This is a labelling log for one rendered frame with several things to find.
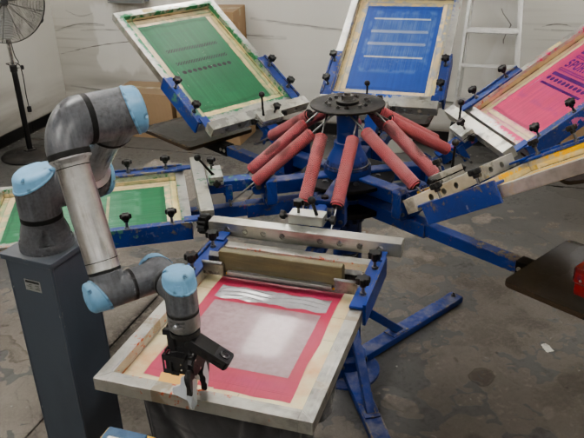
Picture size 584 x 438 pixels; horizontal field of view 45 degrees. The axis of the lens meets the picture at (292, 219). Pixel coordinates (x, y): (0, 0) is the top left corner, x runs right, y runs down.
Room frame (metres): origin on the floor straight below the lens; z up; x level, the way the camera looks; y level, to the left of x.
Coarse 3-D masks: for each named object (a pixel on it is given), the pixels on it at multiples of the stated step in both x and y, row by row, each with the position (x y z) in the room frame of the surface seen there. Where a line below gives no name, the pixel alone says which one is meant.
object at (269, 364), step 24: (288, 288) 1.90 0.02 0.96; (264, 312) 1.77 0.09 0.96; (288, 312) 1.76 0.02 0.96; (312, 312) 1.76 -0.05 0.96; (264, 336) 1.64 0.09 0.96; (288, 336) 1.64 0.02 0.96; (312, 336) 1.64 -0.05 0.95; (240, 360) 1.54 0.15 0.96; (264, 360) 1.54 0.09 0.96; (288, 360) 1.53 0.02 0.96; (216, 384) 1.44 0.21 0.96; (240, 384) 1.44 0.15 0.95; (264, 384) 1.44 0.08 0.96; (288, 384) 1.43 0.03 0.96
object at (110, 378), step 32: (320, 256) 2.04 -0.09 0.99; (160, 320) 1.70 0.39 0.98; (352, 320) 1.66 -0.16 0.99; (128, 352) 1.55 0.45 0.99; (96, 384) 1.44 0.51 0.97; (128, 384) 1.41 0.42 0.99; (160, 384) 1.41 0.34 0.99; (320, 384) 1.39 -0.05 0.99; (224, 416) 1.32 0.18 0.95; (256, 416) 1.30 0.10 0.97; (288, 416) 1.27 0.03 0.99; (320, 416) 1.30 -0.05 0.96
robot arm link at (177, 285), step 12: (180, 264) 1.40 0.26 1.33; (168, 276) 1.35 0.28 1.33; (180, 276) 1.34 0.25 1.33; (192, 276) 1.36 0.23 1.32; (156, 288) 1.39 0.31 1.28; (168, 288) 1.34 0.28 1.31; (180, 288) 1.33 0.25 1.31; (192, 288) 1.35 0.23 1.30; (168, 300) 1.34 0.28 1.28; (180, 300) 1.33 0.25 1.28; (192, 300) 1.35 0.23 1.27; (168, 312) 1.35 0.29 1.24; (180, 312) 1.33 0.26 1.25; (192, 312) 1.34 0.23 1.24
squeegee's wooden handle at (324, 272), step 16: (224, 256) 1.96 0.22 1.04; (240, 256) 1.95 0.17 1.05; (256, 256) 1.93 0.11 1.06; (272, 256) 1.92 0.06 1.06; (288, 256) 1.92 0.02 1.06; (256, 272) 1.93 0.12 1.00; (272, 272) 1.91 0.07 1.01; (288, 272) 1.89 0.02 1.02; (304, 272) 1.88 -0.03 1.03; (320, 272) 1.86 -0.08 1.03; (336, 272) 1.84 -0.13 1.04
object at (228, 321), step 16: (256, 288) 1.91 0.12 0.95; (272, 288) 1.91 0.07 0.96; (208, 304) 1.82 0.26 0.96; (224, 304) 1.82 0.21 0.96; (240, 304) 1.82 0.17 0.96; (256, 304) 1.81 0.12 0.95; (208, 320) 1.74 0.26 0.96; (224, 320) 1.74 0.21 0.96; (240, 320) 1.73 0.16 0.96; (256, 320) 1.73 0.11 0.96; (208, 336) 1.65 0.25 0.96; (224, 336) 1.65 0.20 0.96; (240, 336) 1.65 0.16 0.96; (160, 368) 1.52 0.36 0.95; (208, 384) 1.44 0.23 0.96
